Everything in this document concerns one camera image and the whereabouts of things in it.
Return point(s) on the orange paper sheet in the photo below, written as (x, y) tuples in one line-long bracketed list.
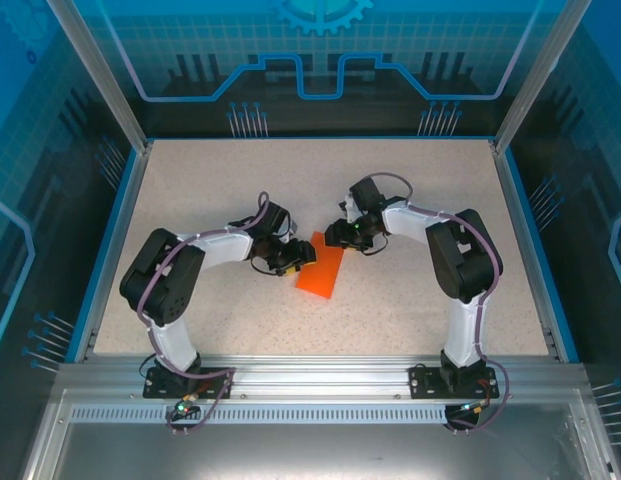
[(320, 275)]

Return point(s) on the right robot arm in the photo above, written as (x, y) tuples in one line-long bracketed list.
[(405, 220)]

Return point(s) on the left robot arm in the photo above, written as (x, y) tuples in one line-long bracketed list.
[(225, 250)]

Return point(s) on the brushed metal sheet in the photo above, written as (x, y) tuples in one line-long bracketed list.
[(310, 450)]

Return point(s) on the blue printed gear panel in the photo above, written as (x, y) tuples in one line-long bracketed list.
[(190, 50)]

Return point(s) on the blue printed side panel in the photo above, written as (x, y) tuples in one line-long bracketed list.
[(30, 200), (590, 200)]

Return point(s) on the aluminium frame beam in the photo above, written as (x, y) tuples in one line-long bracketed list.
[(315, 372)]

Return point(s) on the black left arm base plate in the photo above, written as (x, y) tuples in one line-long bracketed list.
[(215, 385)]

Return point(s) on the aluminium side rail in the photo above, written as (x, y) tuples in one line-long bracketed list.
[(525, 250), (118, 250)]

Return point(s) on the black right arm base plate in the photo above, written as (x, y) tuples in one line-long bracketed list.
[(425, 382)]

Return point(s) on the slanted aluminium frame post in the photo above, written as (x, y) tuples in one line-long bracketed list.
[(534, 85), (107, 85)]

